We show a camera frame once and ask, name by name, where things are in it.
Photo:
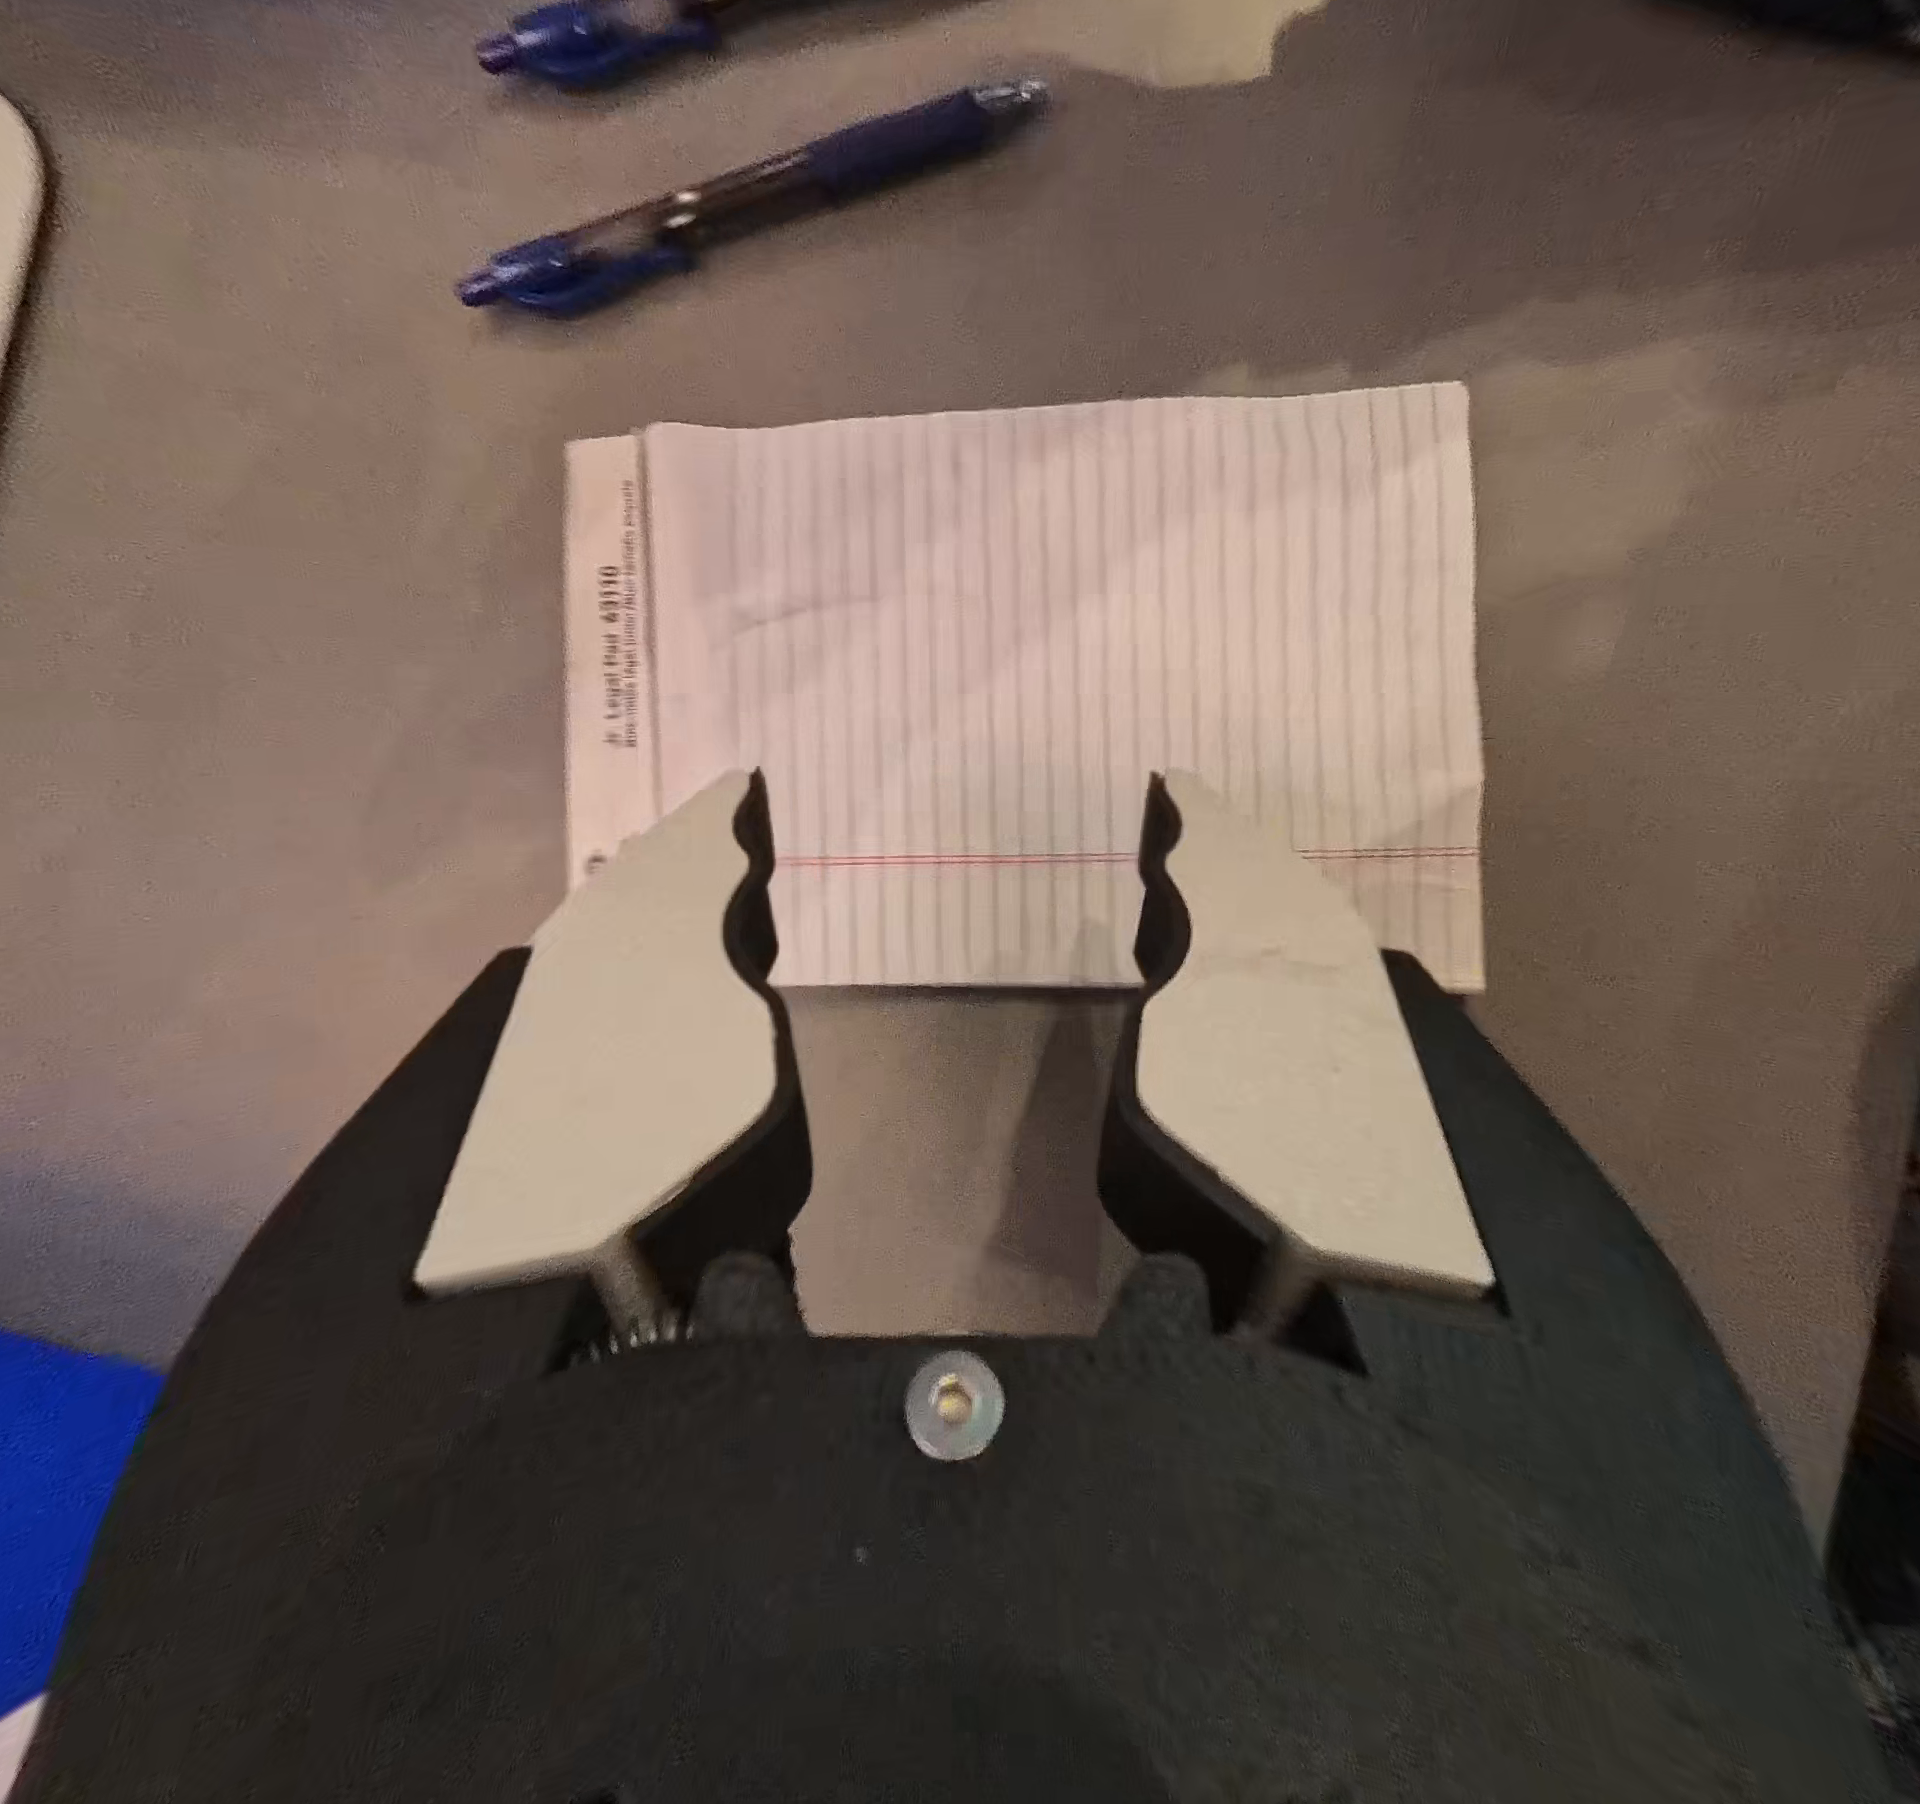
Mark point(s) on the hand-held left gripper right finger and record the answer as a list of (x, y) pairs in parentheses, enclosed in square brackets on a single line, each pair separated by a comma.
[(1306, 1085)]

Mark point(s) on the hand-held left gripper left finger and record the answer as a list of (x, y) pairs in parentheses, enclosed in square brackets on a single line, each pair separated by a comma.
[(618, 1085)]

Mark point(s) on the lined paper sheet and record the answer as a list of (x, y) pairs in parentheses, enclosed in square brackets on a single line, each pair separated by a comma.
[(1049, 602)]

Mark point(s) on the blue plastic bin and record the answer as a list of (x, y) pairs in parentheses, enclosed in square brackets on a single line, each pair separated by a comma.
[(61, 1503)]

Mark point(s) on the grey desk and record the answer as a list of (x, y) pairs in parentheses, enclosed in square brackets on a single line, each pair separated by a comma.
[(1650, 560)]

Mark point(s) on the white rounded stand base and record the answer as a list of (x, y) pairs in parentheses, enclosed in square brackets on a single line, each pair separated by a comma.
[(15, 228)]

